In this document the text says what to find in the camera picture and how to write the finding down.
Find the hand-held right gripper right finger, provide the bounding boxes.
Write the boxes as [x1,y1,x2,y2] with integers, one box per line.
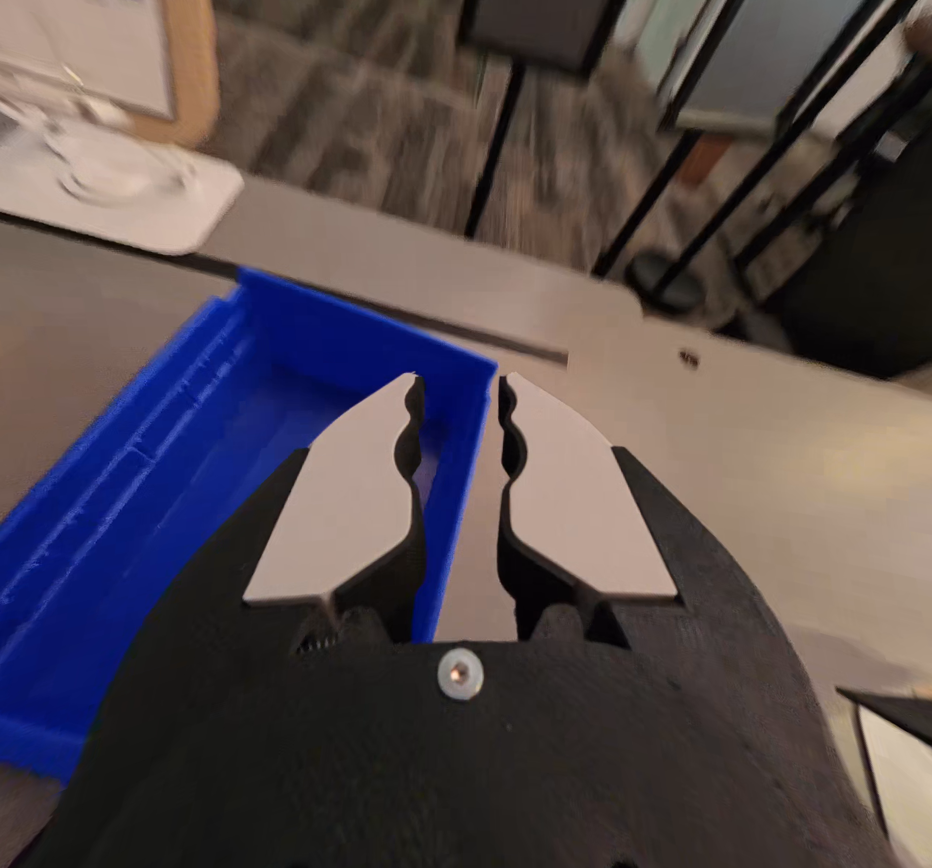
[497,370,681,641]

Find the black round-base pole stand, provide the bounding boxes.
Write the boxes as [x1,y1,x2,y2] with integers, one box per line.
[593,82,932,317]

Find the black framed sign stand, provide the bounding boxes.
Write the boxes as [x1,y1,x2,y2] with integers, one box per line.
[457,0,654,239]

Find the black framed glass panel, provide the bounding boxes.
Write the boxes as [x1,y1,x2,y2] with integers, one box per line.
[655,0,932,135]

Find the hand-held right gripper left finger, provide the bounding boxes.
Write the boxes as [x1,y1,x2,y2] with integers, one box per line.
[241,370,428,645]

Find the white board stand base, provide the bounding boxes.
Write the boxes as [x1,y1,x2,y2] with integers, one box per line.
[0,56,245,256]

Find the blue plastic box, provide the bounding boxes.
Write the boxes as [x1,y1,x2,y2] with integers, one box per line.
[0,266,500,787]

